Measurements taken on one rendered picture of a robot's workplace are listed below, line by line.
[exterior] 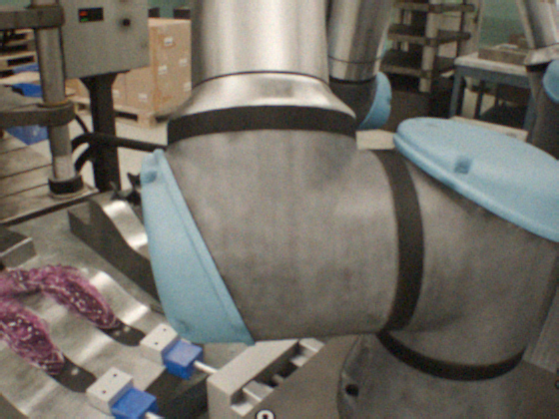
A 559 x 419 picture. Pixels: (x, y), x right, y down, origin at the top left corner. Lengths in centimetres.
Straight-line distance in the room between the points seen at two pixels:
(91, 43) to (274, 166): 133
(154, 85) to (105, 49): 314
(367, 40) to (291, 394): 36
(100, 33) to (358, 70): 110
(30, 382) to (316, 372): 42
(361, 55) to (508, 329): 34
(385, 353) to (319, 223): 14
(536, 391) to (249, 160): 34
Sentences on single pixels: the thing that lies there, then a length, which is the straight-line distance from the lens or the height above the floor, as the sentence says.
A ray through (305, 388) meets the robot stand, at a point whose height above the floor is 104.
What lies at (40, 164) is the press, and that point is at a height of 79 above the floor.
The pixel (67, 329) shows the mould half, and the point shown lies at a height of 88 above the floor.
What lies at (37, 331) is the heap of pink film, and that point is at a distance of 76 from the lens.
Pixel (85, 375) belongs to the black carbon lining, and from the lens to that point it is 75.
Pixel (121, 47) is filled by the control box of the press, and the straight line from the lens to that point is 161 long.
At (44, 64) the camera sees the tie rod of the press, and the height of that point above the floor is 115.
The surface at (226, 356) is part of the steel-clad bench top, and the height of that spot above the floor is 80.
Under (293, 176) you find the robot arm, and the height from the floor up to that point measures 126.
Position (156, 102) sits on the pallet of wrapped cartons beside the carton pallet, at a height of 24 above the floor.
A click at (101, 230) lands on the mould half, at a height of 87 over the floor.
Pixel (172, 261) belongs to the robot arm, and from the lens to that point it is 25.
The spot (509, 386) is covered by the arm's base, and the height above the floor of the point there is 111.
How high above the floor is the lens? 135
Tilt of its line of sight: 26 degrees down
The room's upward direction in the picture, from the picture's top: 2 degrees clockwise
